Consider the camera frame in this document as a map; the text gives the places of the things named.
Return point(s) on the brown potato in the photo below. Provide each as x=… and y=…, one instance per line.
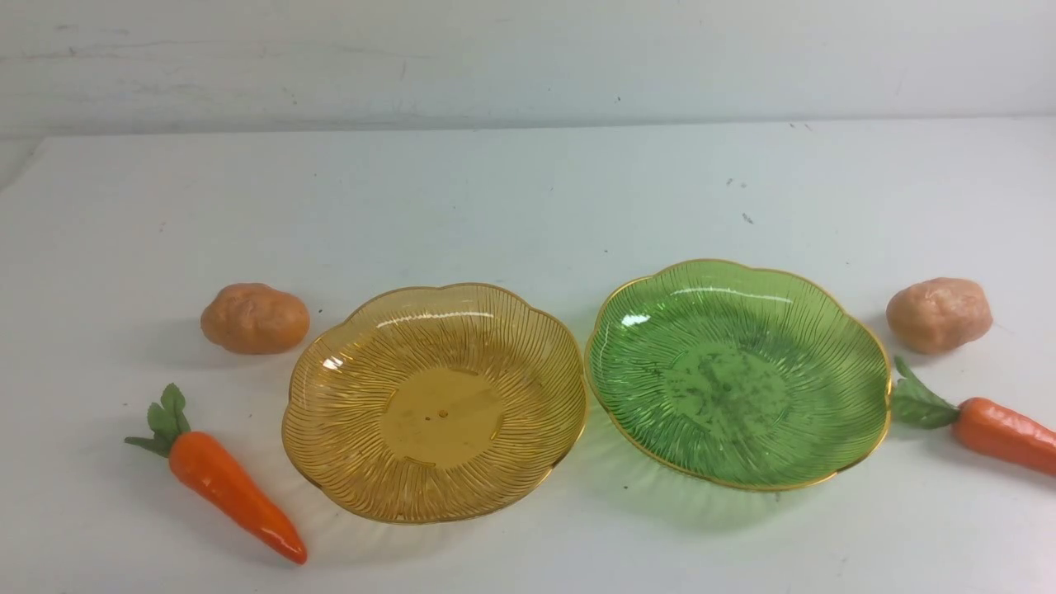
x=255, y=319
x=936, y=316

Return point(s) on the orange carrot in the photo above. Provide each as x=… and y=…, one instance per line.
x=203, y=464
x=978, y=424

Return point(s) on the amber glass plate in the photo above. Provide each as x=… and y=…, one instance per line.
x=435, y=404

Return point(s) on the green glass plate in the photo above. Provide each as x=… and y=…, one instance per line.
x=752, y=378

